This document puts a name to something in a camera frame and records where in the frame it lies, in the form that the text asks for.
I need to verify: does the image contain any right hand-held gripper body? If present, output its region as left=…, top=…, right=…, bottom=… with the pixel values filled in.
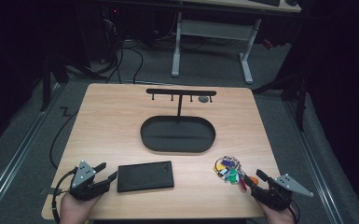
left=250, top=173, right=314, bottom=212

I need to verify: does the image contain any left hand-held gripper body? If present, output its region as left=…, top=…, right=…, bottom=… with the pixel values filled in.
left=69, top=160, right=112, bottom=202

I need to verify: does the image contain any key bunch with coloured tags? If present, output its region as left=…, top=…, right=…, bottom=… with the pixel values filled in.
left=213, top=155, right=259, bottom=192

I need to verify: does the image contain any black leather wallet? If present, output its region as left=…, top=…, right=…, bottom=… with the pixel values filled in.
left=117, top=160, right=175, bottom=193

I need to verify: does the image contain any black key rack with tray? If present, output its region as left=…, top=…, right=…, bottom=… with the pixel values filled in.
left=139, top=88, right=217, bottom=154

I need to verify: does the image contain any person's right hand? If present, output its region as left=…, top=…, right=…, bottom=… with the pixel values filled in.
left=255, top=198, right=297, bottom=224

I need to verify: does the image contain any person's left hand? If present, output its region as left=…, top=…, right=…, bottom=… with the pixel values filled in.
left=59, top=191, right=103, bottom=224

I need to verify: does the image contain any black metal stand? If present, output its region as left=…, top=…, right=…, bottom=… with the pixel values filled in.
left=252, top=69, right=310, bottom=133
left=39, top=43, right=108, bottom=112

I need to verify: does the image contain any small red object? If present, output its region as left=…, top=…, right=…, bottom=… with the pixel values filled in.
left=262, top=38, right=275, bottom=51

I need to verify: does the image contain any white desk with metal legs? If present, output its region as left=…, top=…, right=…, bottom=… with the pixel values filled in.
left=170, top=0, right=302, bottom=85

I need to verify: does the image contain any black keyboard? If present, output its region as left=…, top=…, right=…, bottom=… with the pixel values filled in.
left=250, top=0, right=282, bottom=7

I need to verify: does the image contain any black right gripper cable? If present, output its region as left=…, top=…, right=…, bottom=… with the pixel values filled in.
left=288, top=199, right=301, bottom=224

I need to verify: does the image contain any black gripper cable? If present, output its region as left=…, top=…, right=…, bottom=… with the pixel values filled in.
left=50, top=167, right=78, bottom=224
left=288, top=199, right=301, bottom=224

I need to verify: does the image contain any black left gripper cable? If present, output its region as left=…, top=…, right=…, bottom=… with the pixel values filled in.
left=50, top=167, right=78, bottom=224

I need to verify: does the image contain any metal floor rail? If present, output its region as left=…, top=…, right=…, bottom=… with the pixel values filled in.
left=283, top=101, right=345, bottom=224
left=0, top=83, right=61, bottom=217

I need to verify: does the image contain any black floor cable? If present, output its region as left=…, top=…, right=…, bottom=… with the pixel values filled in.
left=48, top=109, right=80, bottom=171

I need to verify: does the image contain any black cable bundle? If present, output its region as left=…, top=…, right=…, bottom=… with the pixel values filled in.
left=101, top=18, right=126, bottom=84

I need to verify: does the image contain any black looping cable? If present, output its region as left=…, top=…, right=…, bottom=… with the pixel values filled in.
left=122, top=39, right=145, bottom=85

